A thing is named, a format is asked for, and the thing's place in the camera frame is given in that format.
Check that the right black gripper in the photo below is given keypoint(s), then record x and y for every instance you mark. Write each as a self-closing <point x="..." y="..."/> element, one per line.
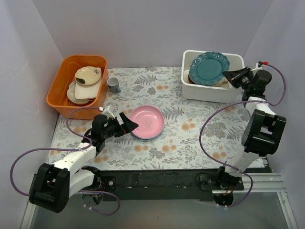
<point x="239" y="78"/>

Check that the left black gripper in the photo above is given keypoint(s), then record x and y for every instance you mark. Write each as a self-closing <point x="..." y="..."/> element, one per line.
<point x="120" y="126"/>

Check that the cream and blue leaf plate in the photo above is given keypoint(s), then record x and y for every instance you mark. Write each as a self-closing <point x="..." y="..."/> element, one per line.
<point x="222" y="83"/>

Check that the pink ceramic plate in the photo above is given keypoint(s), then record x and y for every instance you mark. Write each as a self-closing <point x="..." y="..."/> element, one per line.
<point x="150" y="120"/>

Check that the teal beaded ceramic plate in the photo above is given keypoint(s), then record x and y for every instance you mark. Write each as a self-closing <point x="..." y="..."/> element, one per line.
<point x="207" y="69"/>

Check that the light blue ceramic plate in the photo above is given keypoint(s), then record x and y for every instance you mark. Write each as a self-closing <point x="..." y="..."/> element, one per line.
<point x="146" y="138"/>

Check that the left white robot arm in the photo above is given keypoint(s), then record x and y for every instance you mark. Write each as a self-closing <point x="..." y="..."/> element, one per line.
<point x="54" y="184"/>

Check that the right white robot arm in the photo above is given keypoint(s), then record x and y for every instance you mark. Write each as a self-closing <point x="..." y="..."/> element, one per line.
<point x="263" y="131"/>

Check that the white plastic bin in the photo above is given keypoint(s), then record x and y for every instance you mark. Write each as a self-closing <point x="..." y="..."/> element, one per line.
<point x="202" y="92"/>

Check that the orange plastic bin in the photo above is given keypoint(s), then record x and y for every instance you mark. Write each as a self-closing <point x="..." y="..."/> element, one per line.
<point x="57" y="95"/>

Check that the grey ceramic cup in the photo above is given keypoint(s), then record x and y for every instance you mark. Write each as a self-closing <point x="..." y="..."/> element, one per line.
<point x="113" y="85"/>

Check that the floral patterned table mat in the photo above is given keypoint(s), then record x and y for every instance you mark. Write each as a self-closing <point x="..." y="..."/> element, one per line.
<point x="196" y="134"/>

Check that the white rectangular plate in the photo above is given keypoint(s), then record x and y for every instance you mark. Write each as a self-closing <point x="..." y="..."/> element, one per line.
<point x="87" y="87"/>

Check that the cream plate with dark patch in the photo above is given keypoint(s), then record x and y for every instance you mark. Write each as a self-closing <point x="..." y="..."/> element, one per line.
<point x="88" y="76"/>

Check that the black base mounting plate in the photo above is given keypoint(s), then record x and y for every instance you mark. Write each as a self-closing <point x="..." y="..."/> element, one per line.
<point x="162" y="184"/>

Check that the white flower-shaped plate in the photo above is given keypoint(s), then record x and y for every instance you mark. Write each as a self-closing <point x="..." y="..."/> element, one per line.
<point x="71" y="95"/>

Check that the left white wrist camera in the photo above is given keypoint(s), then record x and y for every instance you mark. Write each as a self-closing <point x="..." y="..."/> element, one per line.
<point x="107" y="111"/>

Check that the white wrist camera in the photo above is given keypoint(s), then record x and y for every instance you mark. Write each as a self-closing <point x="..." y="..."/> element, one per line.
<point x="107" y="111"/>
<point x="259" y="65"/>

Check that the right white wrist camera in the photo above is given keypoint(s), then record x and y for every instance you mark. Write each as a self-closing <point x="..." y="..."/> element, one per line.
<point x="259" y="65"/>

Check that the aluminium frame rail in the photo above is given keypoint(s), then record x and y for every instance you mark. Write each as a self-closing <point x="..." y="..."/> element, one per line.
<point x="263" y="204"/>

